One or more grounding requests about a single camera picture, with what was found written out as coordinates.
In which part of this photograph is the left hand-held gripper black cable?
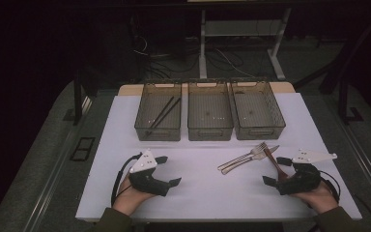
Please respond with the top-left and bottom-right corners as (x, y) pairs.
(110, 152), (143, 207)

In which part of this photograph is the right hand-held gripper black cable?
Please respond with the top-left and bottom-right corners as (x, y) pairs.
(318, 168), (342, 205)

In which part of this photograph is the smoky clear plastic bin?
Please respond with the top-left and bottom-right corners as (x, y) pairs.
(134, 81), (183, 142)
(230, 78), (287, 141)
(186, 80), (235, 142)

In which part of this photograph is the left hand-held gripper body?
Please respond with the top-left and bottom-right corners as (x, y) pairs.
(128, 149), (172, 197)

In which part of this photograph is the short black metal stand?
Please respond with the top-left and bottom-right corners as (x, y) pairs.
(72, 69), (94, 128)

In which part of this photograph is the person's left hand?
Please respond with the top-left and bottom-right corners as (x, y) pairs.
(112, 173), (157, 217)

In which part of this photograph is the hand-held gripper black cable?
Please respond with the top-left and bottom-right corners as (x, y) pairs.
(110, 152), (143, 207)
(318, 168), (342, 205)

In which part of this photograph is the white metal table frame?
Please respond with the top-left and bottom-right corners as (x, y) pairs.
(198, 8), (293, 81)

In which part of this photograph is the brown wooden spoon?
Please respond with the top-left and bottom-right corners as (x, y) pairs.
(263, 147), (290, 183)

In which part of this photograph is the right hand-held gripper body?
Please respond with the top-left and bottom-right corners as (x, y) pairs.
(276, 148), (338, 196)

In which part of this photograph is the white floor cable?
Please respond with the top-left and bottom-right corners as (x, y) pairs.
(216, 47), (256, 79)

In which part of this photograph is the person's right hand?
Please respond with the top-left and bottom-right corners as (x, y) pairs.
(290, 182), (340, 216)

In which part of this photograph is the white table cover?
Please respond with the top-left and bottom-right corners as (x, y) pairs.
(75, 92), (363, 223)

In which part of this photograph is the tall black metal stand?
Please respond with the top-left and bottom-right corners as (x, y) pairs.
(294, 13), (371, 126)

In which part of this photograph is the black floor cable tangle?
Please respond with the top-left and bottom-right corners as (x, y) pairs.
(131, 35), (244, 80)

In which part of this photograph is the black chopstick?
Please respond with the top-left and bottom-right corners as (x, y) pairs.
(145, 97), (182, 136)
(148, 96), (176, 130)

